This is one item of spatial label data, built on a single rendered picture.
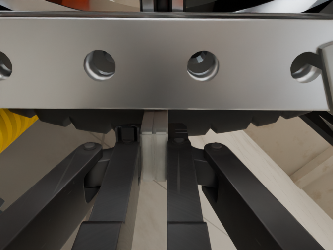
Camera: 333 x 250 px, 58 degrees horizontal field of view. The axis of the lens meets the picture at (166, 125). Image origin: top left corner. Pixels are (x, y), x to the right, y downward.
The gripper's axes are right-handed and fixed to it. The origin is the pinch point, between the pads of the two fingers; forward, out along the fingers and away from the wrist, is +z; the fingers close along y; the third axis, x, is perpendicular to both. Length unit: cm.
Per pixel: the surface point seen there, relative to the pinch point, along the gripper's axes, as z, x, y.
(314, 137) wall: 636, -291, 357
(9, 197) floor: 55, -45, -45
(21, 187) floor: 61, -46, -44
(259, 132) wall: 622, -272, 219
